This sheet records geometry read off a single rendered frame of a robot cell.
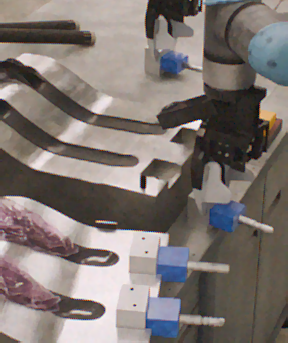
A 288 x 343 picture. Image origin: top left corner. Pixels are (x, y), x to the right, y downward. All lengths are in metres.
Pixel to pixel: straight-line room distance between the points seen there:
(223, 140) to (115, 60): 0.68
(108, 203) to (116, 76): 0.54
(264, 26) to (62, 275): 0.41
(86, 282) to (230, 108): 0.31
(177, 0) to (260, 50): 0.65
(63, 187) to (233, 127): 0.28
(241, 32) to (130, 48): 0.84
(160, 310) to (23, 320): 0.17
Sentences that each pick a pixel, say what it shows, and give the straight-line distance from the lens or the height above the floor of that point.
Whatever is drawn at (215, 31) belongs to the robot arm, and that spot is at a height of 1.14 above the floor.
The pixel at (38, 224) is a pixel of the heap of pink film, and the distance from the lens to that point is 1.27.
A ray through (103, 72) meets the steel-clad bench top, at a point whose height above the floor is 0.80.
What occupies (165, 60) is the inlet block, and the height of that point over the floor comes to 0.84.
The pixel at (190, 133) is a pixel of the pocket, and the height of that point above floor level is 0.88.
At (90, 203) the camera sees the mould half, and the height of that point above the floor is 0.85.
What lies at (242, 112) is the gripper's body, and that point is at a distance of 1.30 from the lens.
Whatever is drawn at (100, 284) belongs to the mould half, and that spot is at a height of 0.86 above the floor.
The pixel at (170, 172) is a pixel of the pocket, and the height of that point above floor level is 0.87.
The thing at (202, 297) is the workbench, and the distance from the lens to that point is 1.65.
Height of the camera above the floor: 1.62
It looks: 29 degrees down
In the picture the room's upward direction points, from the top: 1 degrees clockwise
